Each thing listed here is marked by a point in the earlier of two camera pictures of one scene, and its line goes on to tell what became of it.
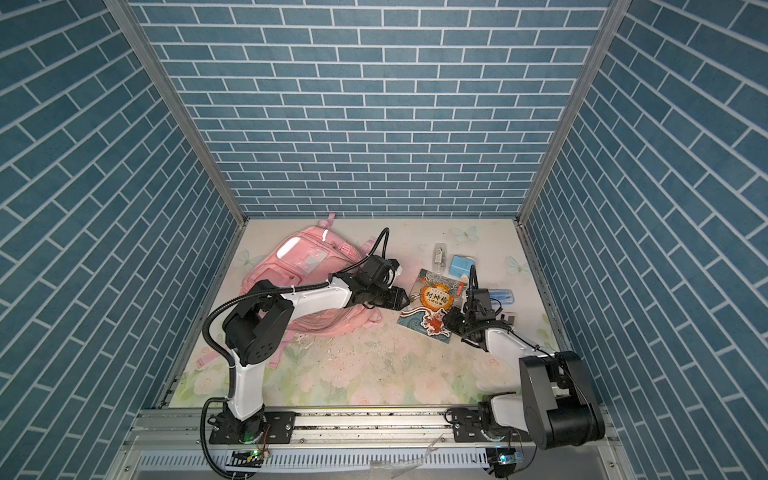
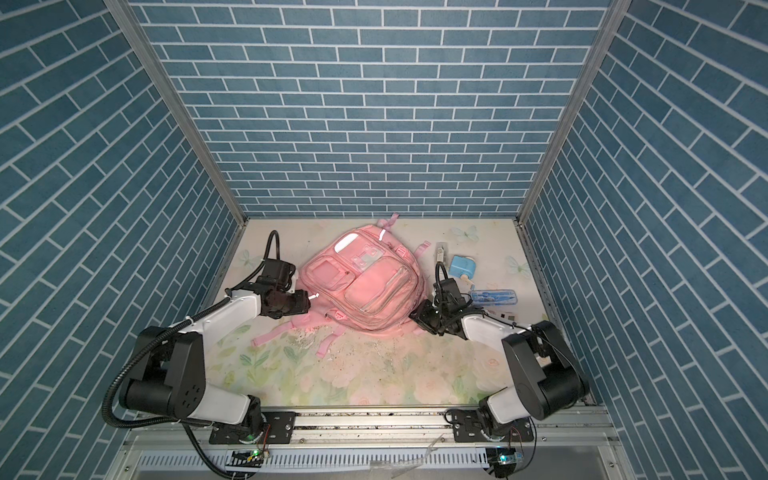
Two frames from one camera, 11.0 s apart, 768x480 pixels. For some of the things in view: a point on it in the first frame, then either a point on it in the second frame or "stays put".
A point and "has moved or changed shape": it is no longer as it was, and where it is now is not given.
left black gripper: [396, 299] → [301, 303]
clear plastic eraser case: [440, 255] stays put
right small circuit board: [502, 459] stays put
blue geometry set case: [504, 296] stays put
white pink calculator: [510, 316] stays put
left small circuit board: [241, 458] stays put
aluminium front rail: [361, 444] stays put
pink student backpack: [307, 255] has moved or changed shape
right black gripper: [450, 322] → [420, 317]
